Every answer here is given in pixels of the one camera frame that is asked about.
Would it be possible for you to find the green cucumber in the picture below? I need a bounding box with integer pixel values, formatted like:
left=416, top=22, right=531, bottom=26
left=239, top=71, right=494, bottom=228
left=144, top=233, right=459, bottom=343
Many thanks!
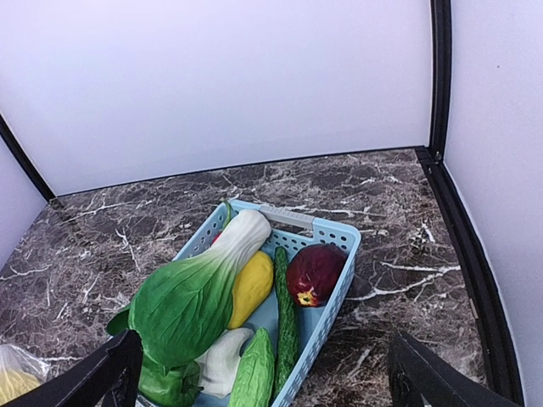
left=273, top=247, right=299, bottom=398

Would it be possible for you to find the red chili pepper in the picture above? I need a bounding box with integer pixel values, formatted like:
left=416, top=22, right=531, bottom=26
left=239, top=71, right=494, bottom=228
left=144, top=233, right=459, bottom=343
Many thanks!
left=211, top=198, right=233, bottom=244

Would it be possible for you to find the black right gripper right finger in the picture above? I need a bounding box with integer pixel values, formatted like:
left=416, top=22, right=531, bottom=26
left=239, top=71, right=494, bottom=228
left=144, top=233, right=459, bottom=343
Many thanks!
left=388, top=331, right=522, bottom=406

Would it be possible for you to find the green leafy vegetable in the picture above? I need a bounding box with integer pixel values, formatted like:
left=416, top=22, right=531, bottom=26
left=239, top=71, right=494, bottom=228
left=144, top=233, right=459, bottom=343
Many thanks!
left=107, top=209, right=272, bottom=371

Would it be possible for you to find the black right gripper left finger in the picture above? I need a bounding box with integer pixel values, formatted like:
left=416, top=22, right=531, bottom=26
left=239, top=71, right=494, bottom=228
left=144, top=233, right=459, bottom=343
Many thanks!
left=10, top=330, right=143, bottom=406

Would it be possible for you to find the white vegetable in basket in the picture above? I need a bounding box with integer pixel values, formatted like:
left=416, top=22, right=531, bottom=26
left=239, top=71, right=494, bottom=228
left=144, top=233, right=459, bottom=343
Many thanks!
left=196, top=327, right=255, bottom=399

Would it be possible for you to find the yellow vegetable in basket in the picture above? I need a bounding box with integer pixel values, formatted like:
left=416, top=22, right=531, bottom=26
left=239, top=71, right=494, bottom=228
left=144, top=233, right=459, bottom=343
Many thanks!
left=227, top=251, right=274, bottom=330

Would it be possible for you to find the clear zip top bag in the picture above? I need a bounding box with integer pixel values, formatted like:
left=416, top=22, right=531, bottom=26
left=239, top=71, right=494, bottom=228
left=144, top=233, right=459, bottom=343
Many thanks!
left=1, top=344, right=51, bottom=386

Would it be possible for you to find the dark purple vegetable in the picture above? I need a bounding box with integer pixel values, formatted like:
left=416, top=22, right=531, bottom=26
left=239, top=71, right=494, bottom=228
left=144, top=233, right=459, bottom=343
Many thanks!
left=287, top=243, right=348, bottom=307

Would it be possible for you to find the black frame post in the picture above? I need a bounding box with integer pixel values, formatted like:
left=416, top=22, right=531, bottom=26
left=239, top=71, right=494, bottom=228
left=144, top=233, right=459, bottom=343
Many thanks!
left=428, top=0, right=452, bottom=163
left=0, top=116, right=56, bottom=202

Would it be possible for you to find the light blue plastic basket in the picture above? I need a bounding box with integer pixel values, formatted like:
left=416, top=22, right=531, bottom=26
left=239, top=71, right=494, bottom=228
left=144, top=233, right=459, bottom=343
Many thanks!
left=176, top=200, right=361, bottom=407

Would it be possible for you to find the yellow white napa cabbage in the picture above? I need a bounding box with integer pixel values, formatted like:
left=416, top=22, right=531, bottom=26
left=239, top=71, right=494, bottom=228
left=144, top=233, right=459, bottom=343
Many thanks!
left=0, top=370, right=41, bottom=404

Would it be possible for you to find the green bitter gourd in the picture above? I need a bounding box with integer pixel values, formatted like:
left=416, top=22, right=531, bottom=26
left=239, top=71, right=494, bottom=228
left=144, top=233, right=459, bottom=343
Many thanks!
left=228, top=327, right=275, bottom=407

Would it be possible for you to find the right black frame post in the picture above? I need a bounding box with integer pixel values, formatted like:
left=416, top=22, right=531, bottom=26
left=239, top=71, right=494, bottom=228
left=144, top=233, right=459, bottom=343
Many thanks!
left=428, top=0, right=452, bottom=163

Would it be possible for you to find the left black frame post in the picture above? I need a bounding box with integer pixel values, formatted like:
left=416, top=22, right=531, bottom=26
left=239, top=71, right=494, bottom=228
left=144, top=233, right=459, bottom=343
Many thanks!
left=0, top=116, right=56, bottom=202

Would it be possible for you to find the green bell pepper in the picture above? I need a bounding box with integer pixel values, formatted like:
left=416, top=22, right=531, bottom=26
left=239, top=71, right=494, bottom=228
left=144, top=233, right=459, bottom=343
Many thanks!
left=138, top=355, right=203, bottom=406

